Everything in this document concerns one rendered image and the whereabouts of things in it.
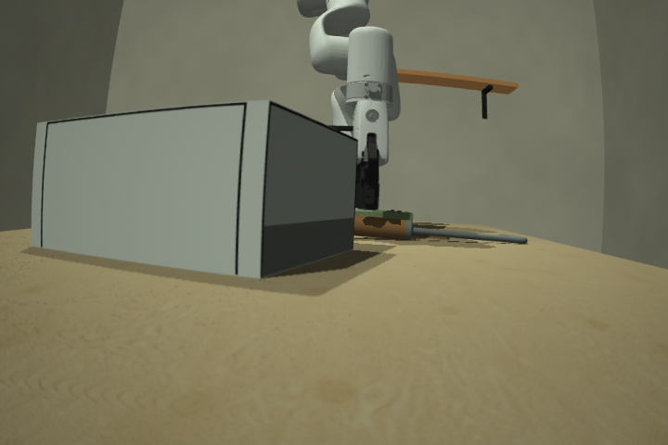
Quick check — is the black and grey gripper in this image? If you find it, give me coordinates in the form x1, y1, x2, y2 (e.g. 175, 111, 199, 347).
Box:
346, 98, 392, 210

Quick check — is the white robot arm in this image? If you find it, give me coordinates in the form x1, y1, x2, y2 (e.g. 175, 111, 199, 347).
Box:
296, 0, 401, 136

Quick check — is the tool with wooden handle and grey metal rod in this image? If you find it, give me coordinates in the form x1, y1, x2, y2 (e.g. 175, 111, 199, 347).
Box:
354, 215, 528, 244

